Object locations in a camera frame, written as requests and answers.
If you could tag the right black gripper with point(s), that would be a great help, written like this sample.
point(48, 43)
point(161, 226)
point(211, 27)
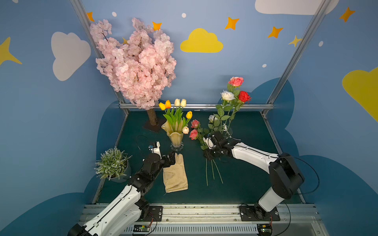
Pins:
point(215, 144)

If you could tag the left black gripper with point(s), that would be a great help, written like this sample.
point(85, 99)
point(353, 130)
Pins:
point(169, 159)

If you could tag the pale pink tulip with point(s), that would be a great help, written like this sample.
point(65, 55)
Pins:
point(185, 130)

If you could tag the orange yellow tulip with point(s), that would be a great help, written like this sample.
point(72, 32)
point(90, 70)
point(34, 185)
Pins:
point(169, 114)

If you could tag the red rose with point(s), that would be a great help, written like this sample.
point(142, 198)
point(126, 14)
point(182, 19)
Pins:
point(237, 103)

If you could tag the white tulip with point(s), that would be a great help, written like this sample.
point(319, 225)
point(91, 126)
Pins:
point(177, 104)
point(180, 115)

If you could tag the pink rose with stem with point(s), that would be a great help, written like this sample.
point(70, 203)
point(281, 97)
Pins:
point(233, 87)

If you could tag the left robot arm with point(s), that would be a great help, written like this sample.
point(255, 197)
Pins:
point(129, 206)

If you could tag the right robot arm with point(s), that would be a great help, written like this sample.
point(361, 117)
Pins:
point(285, 176)

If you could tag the clear glass vase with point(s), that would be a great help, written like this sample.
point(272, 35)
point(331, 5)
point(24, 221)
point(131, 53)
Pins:
point(227, 131)

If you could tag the cream work glove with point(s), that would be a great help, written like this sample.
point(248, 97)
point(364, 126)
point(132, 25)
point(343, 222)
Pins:
point(174, 177)

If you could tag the yellow fluted glass vase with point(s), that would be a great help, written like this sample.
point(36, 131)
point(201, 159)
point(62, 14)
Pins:
point(175, 137)

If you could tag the small potted green plant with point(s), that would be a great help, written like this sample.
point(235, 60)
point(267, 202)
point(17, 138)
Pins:
point(114, 165)

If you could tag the left circuit board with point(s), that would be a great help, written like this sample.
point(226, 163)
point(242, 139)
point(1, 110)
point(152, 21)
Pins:
point(141, 229)

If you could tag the circuit board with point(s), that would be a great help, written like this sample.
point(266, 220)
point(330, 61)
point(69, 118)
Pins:
point(141, 229)
point(264, 230)

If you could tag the pink cherry blossom tree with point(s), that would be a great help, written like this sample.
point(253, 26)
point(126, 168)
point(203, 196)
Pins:
point(140, 69)

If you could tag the right circuit board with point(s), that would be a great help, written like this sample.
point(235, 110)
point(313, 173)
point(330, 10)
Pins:
point(264, 230)

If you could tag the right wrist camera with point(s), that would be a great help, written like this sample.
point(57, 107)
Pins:
point(208, 142)

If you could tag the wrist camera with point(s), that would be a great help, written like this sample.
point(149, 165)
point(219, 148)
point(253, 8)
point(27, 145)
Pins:
point(155, 148)
point(208, 142)

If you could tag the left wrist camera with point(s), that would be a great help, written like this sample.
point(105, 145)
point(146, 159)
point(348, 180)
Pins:
point(155, 148)

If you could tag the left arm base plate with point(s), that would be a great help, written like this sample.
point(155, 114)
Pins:
point(151, 212)

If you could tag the front aluminium rail base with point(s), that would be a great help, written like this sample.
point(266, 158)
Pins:
point(222, 220)

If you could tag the aluminium back frame rail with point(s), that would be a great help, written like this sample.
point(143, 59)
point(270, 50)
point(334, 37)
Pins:
point(208, 106)

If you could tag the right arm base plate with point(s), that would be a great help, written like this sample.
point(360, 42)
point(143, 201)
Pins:
point(252, 213)

